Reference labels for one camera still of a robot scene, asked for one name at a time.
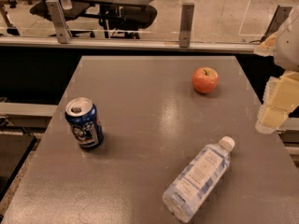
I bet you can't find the grey metal bracket right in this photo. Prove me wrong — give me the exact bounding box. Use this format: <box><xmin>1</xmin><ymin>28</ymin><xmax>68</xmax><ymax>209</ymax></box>
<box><xmin>261</xmin><ymin>5</ymin><xmax>292</xmax><ymax>42</ymax></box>

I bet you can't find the grey metal bracket left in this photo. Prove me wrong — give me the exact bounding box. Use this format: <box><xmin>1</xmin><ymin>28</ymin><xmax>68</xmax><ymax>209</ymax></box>
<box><xmin>46</xmin><ymin>0</ymin><xmax>71</xmax><ymax>44</ymax></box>

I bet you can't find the blue pepsi can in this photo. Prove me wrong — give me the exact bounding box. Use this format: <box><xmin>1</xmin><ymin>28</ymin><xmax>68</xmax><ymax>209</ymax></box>
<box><xmin>64</xmin><ymin>97</ymin><xmax>104</xmax><ymax>149</ymax></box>

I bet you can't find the grey metal bracket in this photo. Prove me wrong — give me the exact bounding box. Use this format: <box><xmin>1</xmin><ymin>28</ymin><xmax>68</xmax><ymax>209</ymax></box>
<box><xmin>261</xmin><ymin>5</ymin><xmax>292</xmax><ymax>42</ymax></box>
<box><xmin>46</xmin><ymin>0</ymin><xmax>71</xmax><ymax>44</ymax></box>
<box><xmin>178</xmin><ymin>3</ymin><xmax>194</xmax><ymax>48</ymax></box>

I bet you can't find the red apple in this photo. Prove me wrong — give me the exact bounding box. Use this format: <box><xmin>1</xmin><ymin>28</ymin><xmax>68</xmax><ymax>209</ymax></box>
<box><xmin>192</xmin><ymin>67</ymin><xmax>219</xmax><ymax>94</ymax></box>

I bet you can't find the grey metal bracket middle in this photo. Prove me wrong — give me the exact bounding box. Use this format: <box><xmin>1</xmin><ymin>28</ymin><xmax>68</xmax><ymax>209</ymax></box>
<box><xmin>178</xmin><ymin>3</ymin><xmax>194</xmax><ymax>48</ymax></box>

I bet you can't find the black office chair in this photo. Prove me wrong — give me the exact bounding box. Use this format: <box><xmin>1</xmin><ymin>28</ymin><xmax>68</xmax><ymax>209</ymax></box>
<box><xmin>29</xmin><ymin>0</ymin><xmax>158</xmax><ymax>39</ymax></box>

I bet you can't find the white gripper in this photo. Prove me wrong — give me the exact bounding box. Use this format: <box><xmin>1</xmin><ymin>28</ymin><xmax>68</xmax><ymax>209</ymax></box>
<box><xmin>254</xmin><ymin>6</ymin><xmax>299</xmax><ymax>134</ymax></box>

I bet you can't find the metal rail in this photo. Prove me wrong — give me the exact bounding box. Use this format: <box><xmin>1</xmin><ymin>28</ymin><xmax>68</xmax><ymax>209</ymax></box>
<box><xmin>0</xmin><ymin>36</ymin><xmax>258</xmax><ymax>54</ymax></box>

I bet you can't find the clear plastic water bottle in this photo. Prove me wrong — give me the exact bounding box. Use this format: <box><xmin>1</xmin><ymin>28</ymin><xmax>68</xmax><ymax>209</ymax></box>
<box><xmin>163</xmin><ymin>136</ymin><xmax>235</xmax><ymax>223</ymax></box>

